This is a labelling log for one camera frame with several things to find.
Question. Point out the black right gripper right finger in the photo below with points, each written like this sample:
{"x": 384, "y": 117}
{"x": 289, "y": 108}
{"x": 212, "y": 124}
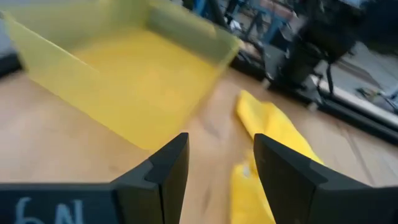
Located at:
{"x": 298, "y": 193}

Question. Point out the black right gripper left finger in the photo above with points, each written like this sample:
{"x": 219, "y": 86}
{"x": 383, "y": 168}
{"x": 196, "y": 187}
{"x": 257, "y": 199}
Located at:
{"x": 149, "y": 193}

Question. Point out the yellow microfiber towel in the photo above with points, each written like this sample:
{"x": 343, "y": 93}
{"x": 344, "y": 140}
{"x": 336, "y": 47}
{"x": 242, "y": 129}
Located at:
{"x": 270, "y": 121}

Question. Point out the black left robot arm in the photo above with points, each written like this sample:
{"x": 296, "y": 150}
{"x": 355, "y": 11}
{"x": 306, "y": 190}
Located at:
{"x": 320, "y": 40}

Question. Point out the yellow plastic bin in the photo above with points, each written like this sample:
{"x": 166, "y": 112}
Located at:
{"x": 109, "y": 77}

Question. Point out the black table frame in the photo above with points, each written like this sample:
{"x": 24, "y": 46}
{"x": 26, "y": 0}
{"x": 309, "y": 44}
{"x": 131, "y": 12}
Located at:
{"x": 351, "y": 119}

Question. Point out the blue metal cart frame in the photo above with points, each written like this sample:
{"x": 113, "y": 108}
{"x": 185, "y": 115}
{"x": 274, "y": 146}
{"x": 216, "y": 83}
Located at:
{"x": 273, "y": 29}

